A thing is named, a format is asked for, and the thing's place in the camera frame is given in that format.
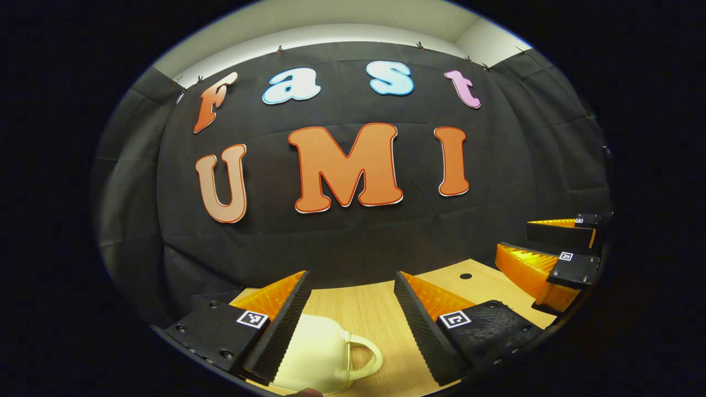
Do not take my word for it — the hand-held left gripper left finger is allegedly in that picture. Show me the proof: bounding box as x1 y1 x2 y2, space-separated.
164 270 312 385

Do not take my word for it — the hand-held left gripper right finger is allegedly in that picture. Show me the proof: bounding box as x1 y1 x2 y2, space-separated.
393 270 547 387

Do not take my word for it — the pale yellow small suitcase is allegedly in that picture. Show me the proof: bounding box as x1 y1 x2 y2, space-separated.
270 314 384 395

